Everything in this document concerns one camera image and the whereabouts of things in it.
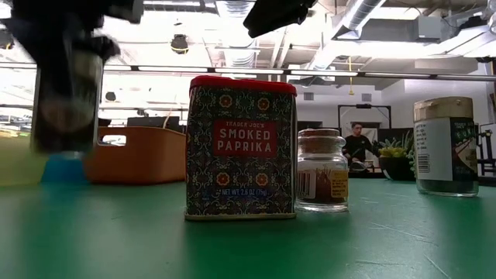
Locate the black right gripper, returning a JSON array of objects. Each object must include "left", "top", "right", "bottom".
[{"left": 243, "top": 0, "right": 319, "bottom": 39}]

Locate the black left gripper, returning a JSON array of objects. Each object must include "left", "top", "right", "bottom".
[{"left": 7, "top": 0, "right": 135, "bottom": 63}]

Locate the beige-lidded furikake jar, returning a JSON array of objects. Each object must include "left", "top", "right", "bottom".
[
  {"left": 412, "top": 96, "right": 480, "bottom": 198},
  {"left": 31, "top": 50, "right": 104, "bottom": 154}
]

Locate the orange plastic bin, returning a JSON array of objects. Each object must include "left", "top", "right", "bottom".
[{"left": 83, "top": 126, "right": 188, "bottom": 185}]

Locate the overhead light bar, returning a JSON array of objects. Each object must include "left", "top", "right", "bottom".
[{"left": 0, "top": 61, "right": 496, "bottom": 82}]

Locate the distant black monitor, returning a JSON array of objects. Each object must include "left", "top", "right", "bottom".
[{"left": 126, "top": 115, "right": 181, "bottom": 133}]

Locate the yellow-green plastic bin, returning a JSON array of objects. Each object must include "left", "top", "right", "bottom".
[{"left": 0, "top": 133, "right": 50, "bottom": 187}]

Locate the teal plastic bin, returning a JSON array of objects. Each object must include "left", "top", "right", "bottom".
[{"left": 40, "top": 151, "right": 89, "bottom": 184}]

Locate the person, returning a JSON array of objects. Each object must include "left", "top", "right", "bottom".
[{"left": 343, "top": 122, "right": 375, "bottom": 171}]

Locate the black divider panel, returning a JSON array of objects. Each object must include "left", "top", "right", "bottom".
[{"left": 377, "top": 127, "right": 415, "bottom": 150}]

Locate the potted succulent plant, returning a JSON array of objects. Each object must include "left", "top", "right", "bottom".
[{"left": 377, "top": 131, "right": 418, "bottom": 182}]

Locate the green table mat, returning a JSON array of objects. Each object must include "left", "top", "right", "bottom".
[{"left": 0, "top": 177, "right": 496, "bottom": 279}]

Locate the black stand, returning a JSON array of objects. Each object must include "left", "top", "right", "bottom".
[{"left": 476, "top": 129, "right": 496, "bottom": 177}]

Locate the black ceiling dome camera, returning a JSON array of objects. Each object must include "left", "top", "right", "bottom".
[{"left": 170, "top": 33, "right": 190, "bottom": 55}]

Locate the black frame rig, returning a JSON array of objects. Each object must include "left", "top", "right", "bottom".
[{"left": 337, "top": 103, "right": 392, "bottom": 129}]

